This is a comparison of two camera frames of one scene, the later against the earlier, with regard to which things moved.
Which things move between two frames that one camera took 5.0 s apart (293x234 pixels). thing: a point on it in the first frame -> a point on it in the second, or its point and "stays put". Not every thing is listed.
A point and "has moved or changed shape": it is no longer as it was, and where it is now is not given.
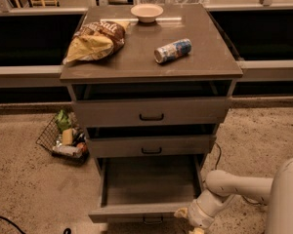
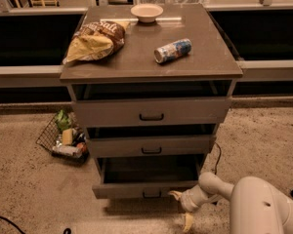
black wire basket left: (64, 138) stays put
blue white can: (176, 49) stays put
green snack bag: (62, 121) stays put
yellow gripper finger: (182, 213) -> (177, 195)
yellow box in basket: (67, 136) stays put
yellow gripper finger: (196, 231) -> (188, 221)
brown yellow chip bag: (97, 39) stays put
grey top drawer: (150, 103) stays put
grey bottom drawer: (139, 189) has moved or changed shape
